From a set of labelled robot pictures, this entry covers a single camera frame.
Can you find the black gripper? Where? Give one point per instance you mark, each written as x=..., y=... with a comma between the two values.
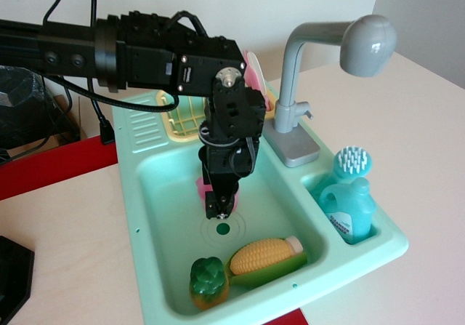
x=225, y=162

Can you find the pink plastic cup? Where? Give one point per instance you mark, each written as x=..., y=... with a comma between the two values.
x=202, y=189

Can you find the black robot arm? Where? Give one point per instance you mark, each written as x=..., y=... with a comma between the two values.
x=172, y=54

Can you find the mint green toy sink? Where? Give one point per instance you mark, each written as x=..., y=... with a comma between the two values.
x=169, y=230

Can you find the yellow drying rack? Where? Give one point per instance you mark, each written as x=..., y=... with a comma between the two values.
x=182, y=123

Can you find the toy corn cob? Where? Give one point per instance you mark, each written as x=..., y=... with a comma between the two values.
x=266, y=260

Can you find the toy green orange vegetable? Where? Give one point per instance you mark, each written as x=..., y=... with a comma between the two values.
x=209, y=284

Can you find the pink and white plate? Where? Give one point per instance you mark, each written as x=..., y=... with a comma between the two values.
x=254, y=77

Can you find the blue cleanser bottle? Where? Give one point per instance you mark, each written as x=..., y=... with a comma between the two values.
x=349, y=208

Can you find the teal scrub brush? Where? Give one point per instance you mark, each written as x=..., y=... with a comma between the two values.
x=350, y=163

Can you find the red board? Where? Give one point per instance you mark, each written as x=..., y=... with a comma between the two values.
x=55, y=165

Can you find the black stand base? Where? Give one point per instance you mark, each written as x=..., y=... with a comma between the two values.
x=16, y=277

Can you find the black bag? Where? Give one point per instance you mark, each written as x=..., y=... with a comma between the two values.
x=28, y=112

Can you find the grey toy faucet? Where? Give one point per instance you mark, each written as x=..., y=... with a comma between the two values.
x=364, y=48

